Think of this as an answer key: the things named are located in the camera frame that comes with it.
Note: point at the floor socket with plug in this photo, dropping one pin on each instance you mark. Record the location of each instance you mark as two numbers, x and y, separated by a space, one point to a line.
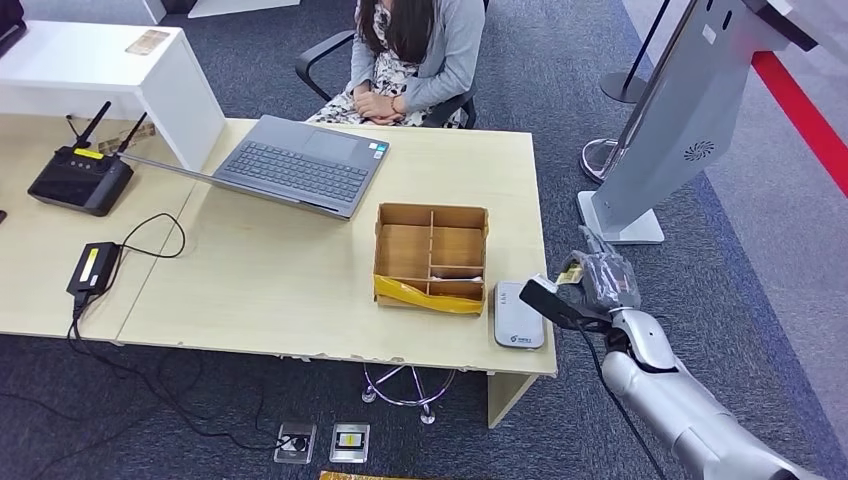
295 442

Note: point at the person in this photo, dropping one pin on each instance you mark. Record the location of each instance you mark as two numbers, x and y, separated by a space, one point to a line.
450 53

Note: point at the person's left forearm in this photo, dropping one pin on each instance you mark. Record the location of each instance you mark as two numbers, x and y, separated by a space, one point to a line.
437 96

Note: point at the divided cardboard box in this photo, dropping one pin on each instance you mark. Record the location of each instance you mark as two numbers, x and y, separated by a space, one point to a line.
404 252

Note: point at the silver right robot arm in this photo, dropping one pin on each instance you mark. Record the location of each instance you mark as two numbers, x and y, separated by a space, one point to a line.
662 391

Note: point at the black stanchion post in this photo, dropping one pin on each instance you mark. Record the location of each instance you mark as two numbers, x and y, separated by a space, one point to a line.
623 89

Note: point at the black office chair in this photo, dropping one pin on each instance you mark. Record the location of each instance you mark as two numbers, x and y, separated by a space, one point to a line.
308 63

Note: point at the person's left hand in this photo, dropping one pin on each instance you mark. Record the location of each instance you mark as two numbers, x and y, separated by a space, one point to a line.
381 116

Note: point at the white cabinet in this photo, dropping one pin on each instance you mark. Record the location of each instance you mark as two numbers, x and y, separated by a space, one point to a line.
99 10
245 5

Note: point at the black router with antennas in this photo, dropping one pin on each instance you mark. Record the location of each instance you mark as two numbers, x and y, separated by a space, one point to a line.
79 185

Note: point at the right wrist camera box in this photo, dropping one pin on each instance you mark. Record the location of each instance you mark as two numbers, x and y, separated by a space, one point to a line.
550 305

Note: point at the person's right forearm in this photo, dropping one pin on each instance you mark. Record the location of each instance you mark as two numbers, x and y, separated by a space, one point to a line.
358 76

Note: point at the tan sticker label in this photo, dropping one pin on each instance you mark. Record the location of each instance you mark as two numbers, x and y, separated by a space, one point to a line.
148 42

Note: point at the white desk shelf unit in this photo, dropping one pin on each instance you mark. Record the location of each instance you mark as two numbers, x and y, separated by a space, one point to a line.
79 73

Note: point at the person's right hand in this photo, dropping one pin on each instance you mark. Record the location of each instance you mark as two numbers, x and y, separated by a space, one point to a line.
368 98

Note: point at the floor socket with yellow mark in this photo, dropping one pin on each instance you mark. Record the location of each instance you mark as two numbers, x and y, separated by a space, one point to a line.
350 442

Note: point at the chrome stool base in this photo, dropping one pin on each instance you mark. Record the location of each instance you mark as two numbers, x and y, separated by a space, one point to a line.
428 417

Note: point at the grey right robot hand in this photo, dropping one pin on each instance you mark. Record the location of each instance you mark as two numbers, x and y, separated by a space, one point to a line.
606 281

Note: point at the grey white card reader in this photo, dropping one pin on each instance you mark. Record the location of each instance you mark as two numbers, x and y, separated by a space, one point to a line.
513 324

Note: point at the brown tape strip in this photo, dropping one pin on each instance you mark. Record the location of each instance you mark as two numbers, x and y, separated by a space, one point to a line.
116 142

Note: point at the clear plastic film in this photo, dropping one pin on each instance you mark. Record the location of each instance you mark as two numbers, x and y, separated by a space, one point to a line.
613 275

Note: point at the grey laptop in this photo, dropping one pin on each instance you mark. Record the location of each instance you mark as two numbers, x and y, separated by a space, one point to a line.
298 166

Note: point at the chrome stanchion post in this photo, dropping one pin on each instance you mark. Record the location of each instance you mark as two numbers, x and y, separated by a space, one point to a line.
593 162

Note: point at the grey kiosk stand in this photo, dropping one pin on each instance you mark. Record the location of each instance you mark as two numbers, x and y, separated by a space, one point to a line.
689 99

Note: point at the black power adapter yellow label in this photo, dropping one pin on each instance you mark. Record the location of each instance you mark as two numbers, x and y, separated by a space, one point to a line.
95 268

